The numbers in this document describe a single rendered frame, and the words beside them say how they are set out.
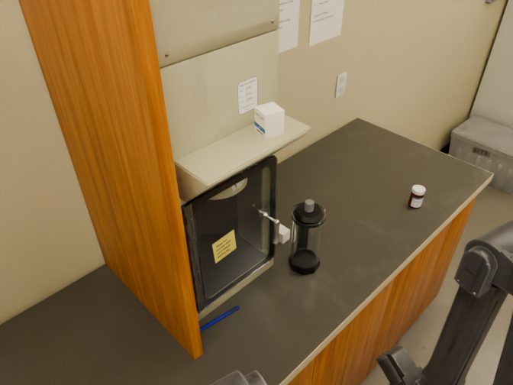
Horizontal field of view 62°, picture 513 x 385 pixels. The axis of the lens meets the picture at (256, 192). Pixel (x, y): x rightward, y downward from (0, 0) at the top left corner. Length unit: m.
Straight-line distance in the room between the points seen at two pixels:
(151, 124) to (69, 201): 0.69
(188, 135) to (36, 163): 0.51
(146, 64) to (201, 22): 0.20
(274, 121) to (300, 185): 0.84
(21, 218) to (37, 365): 0.40
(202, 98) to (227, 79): 0.07
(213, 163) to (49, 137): 0.53
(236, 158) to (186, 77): 0.19
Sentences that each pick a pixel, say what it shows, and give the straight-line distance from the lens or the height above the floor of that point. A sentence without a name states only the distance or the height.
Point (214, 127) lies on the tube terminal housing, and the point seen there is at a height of 1.54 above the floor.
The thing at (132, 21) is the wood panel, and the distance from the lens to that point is 0.69.
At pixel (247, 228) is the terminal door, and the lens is 1.21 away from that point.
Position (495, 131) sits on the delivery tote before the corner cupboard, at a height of 0.33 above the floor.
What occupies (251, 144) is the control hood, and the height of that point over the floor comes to 1.51.
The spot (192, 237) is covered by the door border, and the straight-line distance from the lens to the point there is 1.07.
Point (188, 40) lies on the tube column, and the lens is 0.86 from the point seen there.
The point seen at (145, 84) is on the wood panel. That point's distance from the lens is 0.71.
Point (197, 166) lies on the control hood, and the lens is 0.90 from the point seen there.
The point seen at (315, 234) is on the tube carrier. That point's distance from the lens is 1.31.
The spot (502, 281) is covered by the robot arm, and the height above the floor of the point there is 1.59.
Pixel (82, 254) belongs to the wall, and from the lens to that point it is 1.52.
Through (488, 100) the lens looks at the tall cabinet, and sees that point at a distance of 3.96.
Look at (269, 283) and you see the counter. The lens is 1.40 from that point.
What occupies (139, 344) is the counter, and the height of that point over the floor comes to 0.94.
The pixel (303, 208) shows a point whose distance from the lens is 1.30.
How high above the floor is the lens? 2.02
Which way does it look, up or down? 38 degrees down
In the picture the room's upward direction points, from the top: 1 degrees counter-clockwise
